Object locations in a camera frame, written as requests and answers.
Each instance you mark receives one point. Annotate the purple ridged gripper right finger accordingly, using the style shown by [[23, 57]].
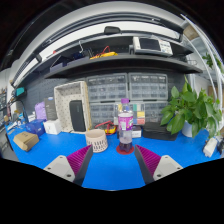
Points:
[[154, 167]]

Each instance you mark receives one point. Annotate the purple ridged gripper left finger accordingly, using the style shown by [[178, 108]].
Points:
[[73, 167]]

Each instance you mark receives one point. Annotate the plastic bottle with purple label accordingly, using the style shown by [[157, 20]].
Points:
[[125, 125]]

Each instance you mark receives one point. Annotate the dark red round coaster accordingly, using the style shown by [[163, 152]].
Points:
[[124, 152]]

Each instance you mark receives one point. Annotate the black flat case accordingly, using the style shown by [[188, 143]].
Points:
[[154, 130]]

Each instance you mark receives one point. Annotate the beige perforated cup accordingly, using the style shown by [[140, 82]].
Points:
[[97, 139]]

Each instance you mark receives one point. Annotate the black box with white label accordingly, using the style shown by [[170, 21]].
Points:
[[136, 132]]

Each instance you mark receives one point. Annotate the white small box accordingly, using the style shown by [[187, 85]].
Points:
[[52, 127]]

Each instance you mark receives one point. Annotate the blue plastic box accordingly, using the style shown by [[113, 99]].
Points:
[[36, 127]]

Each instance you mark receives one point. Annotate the small cardboard box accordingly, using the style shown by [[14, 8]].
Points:
[[26, 140]]

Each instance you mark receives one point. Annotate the colourful compartment organiser box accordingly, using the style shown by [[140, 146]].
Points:
[[138, 110]]

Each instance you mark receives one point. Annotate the dark grey upright box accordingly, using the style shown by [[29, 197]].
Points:
[[50, 108]]

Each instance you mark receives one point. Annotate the black rectangular speaker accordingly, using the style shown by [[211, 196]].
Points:
[[77, 115]]

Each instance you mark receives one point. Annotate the white power adapter block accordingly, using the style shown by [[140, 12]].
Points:
[[210, 146]]

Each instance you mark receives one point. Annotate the purple bag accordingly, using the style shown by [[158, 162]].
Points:
[[40, 110]]

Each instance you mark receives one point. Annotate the green leafy potted plant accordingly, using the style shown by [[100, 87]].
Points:
[[199, 110]]

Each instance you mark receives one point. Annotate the right grey parts drawer cabinet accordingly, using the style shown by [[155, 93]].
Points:
[[148, 86]]

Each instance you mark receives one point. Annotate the grey parts drawer cabinet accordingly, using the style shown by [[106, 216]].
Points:
[[148, 86], [110, 87]]

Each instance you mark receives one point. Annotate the left grey parts drawer cabinet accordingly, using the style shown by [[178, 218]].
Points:
[[110, 87]]

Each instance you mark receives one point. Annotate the white oscilloscope on shelf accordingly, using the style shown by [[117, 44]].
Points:
[[155, 46]]

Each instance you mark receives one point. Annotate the yellow multimeter with cables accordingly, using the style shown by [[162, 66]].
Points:
[[105, 53]]

